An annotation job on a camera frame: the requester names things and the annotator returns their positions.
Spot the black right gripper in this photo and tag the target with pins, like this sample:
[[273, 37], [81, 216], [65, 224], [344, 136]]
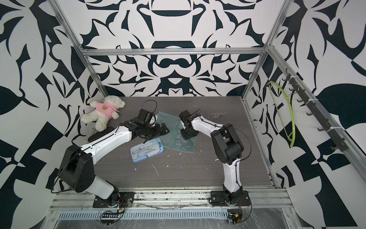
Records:
[[185, 136]]

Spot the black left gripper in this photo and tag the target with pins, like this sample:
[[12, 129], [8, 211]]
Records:
[[159, 132]]

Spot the teal transparent ruler set case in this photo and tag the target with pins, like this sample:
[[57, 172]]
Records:
[[174, 139]]

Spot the clear plastic ruler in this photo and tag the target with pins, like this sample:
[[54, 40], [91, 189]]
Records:
[[213, 116]]

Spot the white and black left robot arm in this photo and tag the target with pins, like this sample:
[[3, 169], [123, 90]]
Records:
[[77, 167]]

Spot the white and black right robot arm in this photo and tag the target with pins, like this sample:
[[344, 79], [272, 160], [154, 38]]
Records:
[[227, 146]]

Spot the blue ruler set case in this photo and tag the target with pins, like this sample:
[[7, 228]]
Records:
[[146, 150]]

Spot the white teddy bear pink shirt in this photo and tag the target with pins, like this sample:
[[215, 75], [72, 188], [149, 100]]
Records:
[[103, 112]]

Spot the black glasses case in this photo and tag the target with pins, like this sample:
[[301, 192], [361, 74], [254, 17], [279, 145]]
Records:
[[100, 134]]

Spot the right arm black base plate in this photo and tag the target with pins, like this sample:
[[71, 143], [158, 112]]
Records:
[[224, 198]]

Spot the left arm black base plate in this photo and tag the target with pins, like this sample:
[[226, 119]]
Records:
[[116, 200]]

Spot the yellow black connector with cables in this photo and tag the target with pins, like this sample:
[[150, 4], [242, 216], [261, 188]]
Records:
[[234, 217]]

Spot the black wall hook rail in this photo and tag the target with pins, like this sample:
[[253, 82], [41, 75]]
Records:
[[313, 104]]

